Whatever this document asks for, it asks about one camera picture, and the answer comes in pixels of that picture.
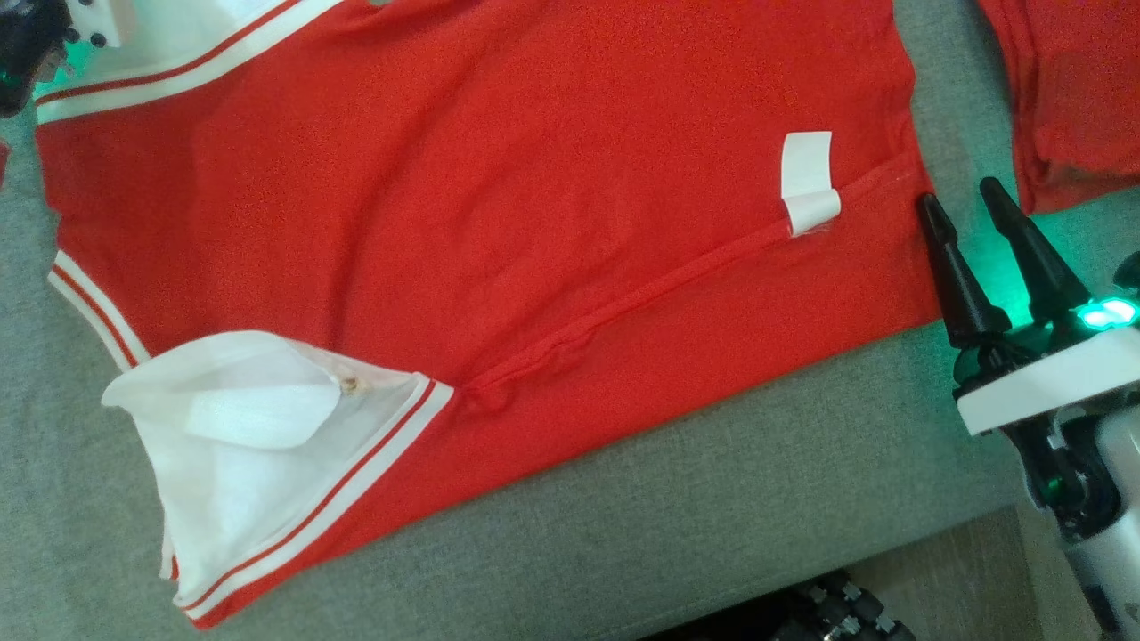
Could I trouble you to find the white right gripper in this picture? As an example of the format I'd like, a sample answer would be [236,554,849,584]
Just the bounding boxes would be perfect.
[917,175,1140,438]

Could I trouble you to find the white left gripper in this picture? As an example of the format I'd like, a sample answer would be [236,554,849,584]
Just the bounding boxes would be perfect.
[62,0,139,52]

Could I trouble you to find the red shorts white waistband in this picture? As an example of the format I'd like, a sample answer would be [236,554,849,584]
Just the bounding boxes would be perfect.
[977,0,1140,215]

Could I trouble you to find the red basketball jersey white sleeves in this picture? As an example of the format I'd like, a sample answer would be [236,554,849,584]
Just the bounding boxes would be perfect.
[34,0,946,631]

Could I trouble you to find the large grey sofa seat cushion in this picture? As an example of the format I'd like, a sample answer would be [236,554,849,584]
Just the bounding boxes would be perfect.
[0,0,1140,641]

